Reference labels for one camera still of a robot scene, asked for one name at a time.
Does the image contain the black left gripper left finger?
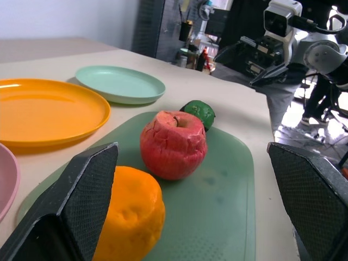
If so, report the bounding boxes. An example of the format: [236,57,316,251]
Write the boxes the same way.
[0,141,119,261]

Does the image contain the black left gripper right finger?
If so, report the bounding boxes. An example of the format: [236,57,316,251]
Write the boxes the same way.
[267,141,348,261]

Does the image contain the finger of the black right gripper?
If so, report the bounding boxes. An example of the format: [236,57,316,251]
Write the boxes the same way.
[213,40,247,73]
[248,64,289,88]

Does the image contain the pink plate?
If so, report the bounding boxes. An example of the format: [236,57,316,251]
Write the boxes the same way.
[0,142,21,222]

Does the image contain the orange fruit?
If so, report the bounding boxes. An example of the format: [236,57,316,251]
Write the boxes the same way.
[92,165,166,261]

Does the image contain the orange plate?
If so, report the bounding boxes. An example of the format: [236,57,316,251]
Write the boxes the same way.
[0,78,111,148]

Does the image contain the mint green plate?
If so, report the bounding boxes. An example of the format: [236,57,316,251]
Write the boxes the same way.
[74,65,166,105]

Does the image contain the red and black bottle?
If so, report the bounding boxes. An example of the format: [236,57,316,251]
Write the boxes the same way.
[196,47,212,72]

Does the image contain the person in dark trousers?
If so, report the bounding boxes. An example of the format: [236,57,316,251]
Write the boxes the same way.
[300,61,348,127]

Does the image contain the black cup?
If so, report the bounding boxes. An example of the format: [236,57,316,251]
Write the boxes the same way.
[178,20,194,42]

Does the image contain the green lime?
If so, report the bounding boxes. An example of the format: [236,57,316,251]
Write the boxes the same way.
[179,100,216,133]

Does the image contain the dark pegboard panel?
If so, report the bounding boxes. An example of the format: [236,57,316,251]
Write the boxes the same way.
[131,0,166,58]

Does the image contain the green cutting mat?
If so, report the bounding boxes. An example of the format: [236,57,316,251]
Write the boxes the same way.
[17,111,256,261]

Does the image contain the red apple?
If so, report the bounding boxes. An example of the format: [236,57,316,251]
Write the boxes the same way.
[140,110,209,181]

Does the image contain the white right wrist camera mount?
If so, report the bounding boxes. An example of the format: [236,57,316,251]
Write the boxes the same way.
[263,0,303,46]

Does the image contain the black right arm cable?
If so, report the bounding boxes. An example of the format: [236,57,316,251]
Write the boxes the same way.
[291,15,348,34]

